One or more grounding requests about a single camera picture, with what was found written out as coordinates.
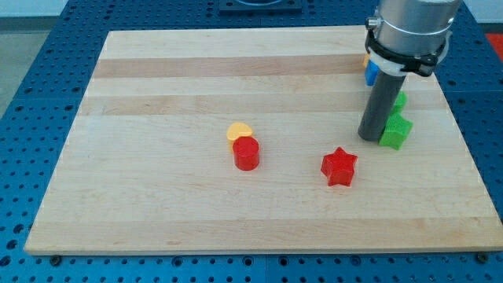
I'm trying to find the wooden board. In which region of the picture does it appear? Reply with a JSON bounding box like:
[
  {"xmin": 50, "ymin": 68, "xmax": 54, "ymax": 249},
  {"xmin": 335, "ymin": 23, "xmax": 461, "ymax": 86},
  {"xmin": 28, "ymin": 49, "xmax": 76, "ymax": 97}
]
[{"xmin": 24, "ymin": 26, "xmax": 502, "ymax": 255}]

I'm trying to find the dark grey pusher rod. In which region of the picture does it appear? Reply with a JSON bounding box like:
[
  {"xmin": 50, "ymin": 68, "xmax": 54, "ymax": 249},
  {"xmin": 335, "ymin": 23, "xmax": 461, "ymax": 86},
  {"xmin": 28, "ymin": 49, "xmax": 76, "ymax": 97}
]
[{"xmin": 358, "ymin": 71, "xmax": 406, "ymax": 142}]

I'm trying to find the red cylinder block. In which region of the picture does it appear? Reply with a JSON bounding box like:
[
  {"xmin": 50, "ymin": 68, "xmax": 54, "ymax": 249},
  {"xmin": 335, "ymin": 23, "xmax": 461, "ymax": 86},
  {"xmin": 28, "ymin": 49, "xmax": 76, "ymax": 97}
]
[{"xmin": 233, "ymin": 137, "xmax": 259, "ymax": 171}]

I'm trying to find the red star block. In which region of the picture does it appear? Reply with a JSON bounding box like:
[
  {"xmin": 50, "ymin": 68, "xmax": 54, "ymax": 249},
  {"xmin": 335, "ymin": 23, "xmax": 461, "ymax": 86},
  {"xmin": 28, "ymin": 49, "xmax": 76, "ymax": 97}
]
[{"xmin": 321, "ymin": 147, "xmax": 358, "ymax": 187}]

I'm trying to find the yellow block behind arm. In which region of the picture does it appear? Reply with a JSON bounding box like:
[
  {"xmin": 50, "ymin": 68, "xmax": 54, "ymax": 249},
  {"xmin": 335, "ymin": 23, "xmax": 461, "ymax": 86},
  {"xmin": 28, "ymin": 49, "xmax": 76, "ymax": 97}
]
[{"xmin": 362, "ymin": 53, "xmax": 369, "ymax": 68}]

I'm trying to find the green star block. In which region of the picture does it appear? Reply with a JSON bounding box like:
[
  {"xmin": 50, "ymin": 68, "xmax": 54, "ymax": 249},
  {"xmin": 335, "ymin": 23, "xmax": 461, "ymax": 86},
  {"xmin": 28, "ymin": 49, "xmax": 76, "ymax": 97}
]
[{"xmin": 379, "ymin": 113, "xmax": 413, "ymax": 150}]

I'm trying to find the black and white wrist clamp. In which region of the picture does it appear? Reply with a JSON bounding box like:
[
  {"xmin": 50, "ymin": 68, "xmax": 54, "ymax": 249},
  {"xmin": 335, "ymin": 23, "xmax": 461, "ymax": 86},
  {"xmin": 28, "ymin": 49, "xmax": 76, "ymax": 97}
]
[{"xmin": 365, "ymin": 17, "xmax": 452, "ymax": 77}]

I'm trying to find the yellow heart block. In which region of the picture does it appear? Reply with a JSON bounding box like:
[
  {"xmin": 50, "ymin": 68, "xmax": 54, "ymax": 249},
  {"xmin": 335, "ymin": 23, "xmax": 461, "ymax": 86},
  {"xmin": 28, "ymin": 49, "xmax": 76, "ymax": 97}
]
[{"xmin": 226, "ymin": 122, "xmax": 254, "ymax": 152}]

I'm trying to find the green block behind rod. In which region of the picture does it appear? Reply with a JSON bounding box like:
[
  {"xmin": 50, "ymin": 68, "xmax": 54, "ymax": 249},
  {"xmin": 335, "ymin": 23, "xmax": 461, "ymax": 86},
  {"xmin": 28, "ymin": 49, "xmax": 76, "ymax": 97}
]
[{"xmin": 391, "ymin": 91, "xmax": 408, "ymax": 115}]

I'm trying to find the blue block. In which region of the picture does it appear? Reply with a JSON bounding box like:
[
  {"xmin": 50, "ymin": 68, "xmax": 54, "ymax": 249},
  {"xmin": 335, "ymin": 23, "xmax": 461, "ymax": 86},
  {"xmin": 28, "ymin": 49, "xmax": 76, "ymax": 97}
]
[{"xmin": 365, "ymin": 61, "xmax": 380, "ymax": 86}]

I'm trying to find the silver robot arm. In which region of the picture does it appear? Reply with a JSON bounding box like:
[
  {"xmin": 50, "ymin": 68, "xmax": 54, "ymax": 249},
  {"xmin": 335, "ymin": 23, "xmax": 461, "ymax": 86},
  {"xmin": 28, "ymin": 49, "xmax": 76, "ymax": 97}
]
[{"xmin": 374, "ymin": 0, "xmax": 461, "ymax": 56}]

